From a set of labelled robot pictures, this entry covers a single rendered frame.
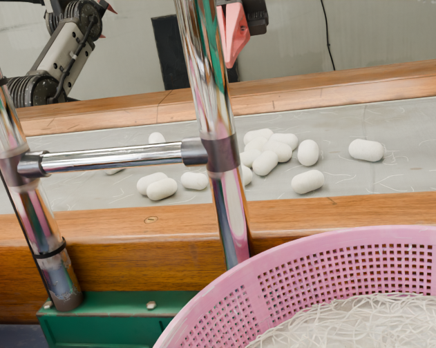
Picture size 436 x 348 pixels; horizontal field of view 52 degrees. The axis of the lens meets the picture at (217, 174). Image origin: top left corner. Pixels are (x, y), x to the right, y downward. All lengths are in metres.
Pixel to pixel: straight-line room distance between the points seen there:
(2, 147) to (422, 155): 0.38
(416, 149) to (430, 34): 2.18
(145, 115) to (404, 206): 0.47
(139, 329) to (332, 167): 0.25
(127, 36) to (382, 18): 1.39
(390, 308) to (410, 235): 0.05
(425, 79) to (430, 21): 1.98
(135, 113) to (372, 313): 0.52
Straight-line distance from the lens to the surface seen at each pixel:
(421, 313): 0.32
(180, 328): 0.27
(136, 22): 2.72
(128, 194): 0.50
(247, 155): 0.49
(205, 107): 0.27
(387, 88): 0.68
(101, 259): 0.39
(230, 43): 0.62
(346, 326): 0.30
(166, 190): 0.46
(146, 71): 2.76
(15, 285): 0.45
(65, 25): 1.23
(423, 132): 0.56
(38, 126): 0.82
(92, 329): 0.40
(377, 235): 0.32
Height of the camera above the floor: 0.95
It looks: 24 degrees down
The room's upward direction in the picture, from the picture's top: 10 degrees counter-clockwise
